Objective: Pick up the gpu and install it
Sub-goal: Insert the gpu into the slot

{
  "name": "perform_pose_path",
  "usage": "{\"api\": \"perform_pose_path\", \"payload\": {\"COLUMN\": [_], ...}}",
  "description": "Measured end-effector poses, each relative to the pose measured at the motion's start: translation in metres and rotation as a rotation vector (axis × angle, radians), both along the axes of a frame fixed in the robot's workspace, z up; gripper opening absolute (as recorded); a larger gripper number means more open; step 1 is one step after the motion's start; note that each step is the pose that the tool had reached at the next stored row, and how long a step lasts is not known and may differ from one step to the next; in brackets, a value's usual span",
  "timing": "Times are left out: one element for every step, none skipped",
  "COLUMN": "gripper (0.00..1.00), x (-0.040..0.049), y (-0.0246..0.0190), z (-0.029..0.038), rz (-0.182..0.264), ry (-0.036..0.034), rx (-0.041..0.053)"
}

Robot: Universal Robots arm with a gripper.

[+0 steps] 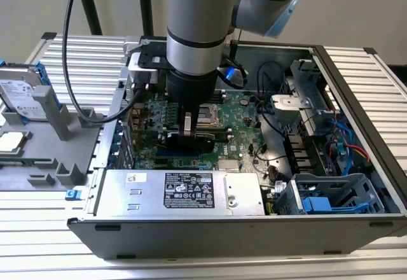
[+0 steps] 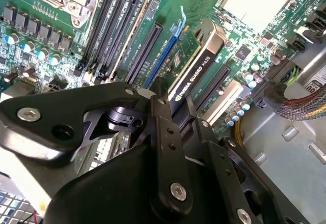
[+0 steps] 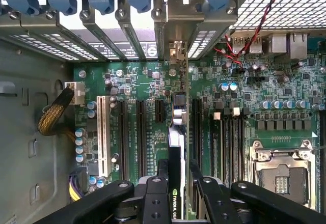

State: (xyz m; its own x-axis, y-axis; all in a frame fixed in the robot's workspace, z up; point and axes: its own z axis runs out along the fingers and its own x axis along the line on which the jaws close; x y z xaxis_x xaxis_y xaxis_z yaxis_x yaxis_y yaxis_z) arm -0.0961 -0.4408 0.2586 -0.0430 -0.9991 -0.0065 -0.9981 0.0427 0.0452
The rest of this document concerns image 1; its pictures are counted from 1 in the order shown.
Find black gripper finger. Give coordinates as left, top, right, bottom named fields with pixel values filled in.
left=177, top=110, right=200, bottom=141

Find green graphics card black cooler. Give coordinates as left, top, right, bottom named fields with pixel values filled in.
left=132, top=123, right=217, bottom=155

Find CPU socket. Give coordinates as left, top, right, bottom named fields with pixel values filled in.
left=197, top=103, right=221, bottom=125

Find green motherboard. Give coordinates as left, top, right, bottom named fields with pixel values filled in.
left=125, top=88, right=272, bottom=172

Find silver chipset heatsink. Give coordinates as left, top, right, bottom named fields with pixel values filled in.
left=217, top=160, right=240, bottom=171

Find silver power supply unit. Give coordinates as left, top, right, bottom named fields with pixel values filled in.
left=93, top=169, right=266, bottom=218

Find grey open PC case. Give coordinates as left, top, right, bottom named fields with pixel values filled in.
left=66, top=34, right=407, bottom=261

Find blue plastic case latch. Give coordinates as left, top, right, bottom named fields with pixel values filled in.
left=64, top=188, right=83, bottom=202

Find grey plastic parts rack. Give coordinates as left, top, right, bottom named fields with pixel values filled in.
left=0, top=84, right=107, bottom=192

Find blue plastic disk tray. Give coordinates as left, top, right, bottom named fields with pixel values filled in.
left=301, top=196, right=378, bottom=214

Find grey plastic disk bay cage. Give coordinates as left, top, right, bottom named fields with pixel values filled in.
left=273, top=172, right=388, bottom=216

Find green RAM stick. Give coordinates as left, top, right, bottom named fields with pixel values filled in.
left=0, top=155, right=53, bottom=164

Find hard disk in blue carrier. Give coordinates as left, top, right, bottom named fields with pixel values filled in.
left=0, top=59, right=53, bottom=125

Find silver CPU chip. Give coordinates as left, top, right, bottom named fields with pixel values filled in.
left=0, top=131, right=25, bottom=153

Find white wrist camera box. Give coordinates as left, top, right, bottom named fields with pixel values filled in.
left=128, top=52, right=160, bottom=87

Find silver metal drive bracket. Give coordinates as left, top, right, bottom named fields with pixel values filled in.
left=269, top=57, right=343, bottom=138

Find black camera cable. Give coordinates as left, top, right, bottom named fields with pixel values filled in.
left=62, top=0, right=142, bottom=124

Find blue data wire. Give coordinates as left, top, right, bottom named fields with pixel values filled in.
left=329, top=116, right=356, bottom=178

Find red yellow power wires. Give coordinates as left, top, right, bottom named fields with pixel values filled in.
left=345, top=144, right=371, bottom=164

